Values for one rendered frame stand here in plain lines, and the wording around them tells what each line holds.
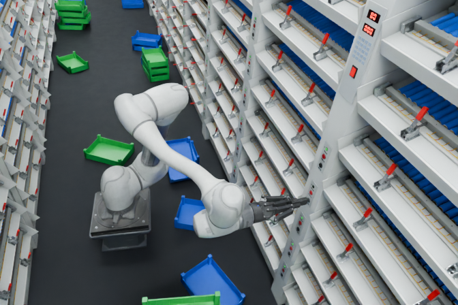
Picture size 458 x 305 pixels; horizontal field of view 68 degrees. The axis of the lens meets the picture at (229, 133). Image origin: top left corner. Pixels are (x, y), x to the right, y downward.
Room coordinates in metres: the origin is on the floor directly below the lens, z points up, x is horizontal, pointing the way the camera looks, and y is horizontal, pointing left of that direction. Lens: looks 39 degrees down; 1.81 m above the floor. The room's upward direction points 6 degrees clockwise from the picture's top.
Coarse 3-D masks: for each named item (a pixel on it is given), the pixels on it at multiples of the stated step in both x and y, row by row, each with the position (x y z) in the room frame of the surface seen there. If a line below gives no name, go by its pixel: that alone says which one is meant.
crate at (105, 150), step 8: (96, 144) 1.92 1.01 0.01; (104, 144) 1.94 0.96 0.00; (112, 144) 1.95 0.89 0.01; (120, 144) 1.93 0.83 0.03; (128, 144) 1.92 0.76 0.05; (88, 152) 1.82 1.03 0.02; (96, 152) 1.84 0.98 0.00; (104, 152) 1.85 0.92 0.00; (112, 152) 1.86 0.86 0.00; (120, 152) 1.87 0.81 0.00; (128, 152) 1.83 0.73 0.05; (96, 160) 1.76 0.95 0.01; (104, 160) 1.74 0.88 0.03; (112, 160) 1.73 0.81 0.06; (120, 160) 1.72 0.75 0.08
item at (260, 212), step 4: (252, 204) 0.81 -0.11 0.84; (256, 204) 0.81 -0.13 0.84; (260, 204) 0.83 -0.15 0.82; (252, 208) 0.79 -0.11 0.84; (256, 208) 0.79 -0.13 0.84; (260, 208) 0.79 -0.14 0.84; (264, 208) 0.82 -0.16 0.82; (256, 212) 0.78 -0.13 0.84; (260, 212) 0.78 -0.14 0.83; (264, 212) 0.80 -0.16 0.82; (268, 212) 0.80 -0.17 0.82; (272, 212) 0.80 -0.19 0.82; (256, 216) 0.77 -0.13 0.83; (260, 216) 0.77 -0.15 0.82; (264, 216) 0.78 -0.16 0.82; (268, 216) 0.78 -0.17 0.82; (272, 216) 0.79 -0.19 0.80; (256, 220) 0.76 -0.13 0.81; (260, 220) 0.77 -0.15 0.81; (264, 220) 0.78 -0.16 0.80; (268, 220) 0.78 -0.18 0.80
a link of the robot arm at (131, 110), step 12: (120, 96) 1.13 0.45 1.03; (132, 96) 1.15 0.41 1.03; (144, 96) 1.14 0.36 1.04; (120, 108) 1.08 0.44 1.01; (132, 108) 1.07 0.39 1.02; (144, 108) 1.09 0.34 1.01; (120, 120) 1.06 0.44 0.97; (132, 120) 1.03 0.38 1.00; (144, 120) 1.04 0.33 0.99; (156, 120) 1.12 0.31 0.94; (132, 132) 1.01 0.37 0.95
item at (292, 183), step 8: (248, 112) 1.49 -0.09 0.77; (256, 112) 1.49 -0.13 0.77; (264, 112) 1.51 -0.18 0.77; (248, 120) 1.47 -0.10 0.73; (256, 120) 1.46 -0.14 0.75; (256, 128) 1.40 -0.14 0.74; (256, 136) 1.38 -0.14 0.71; (272, 136) 1.33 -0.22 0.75; (264, 144) 1.28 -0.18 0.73; (272, 144) 1.28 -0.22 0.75; (280, 144) 1.27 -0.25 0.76; (272, 152) 1.22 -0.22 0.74; (272, 160) 1.19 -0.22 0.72; (280, 160) 1.17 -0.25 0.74; (288, 160) 1.17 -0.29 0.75; (280, 168) 1.13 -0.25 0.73; (296, 168) 1.11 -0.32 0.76; (288, 176) 1.07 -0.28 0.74; (288, 184) 1.03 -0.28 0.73; (296, 184) 1.03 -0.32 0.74; (296, 192) 0.99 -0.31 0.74
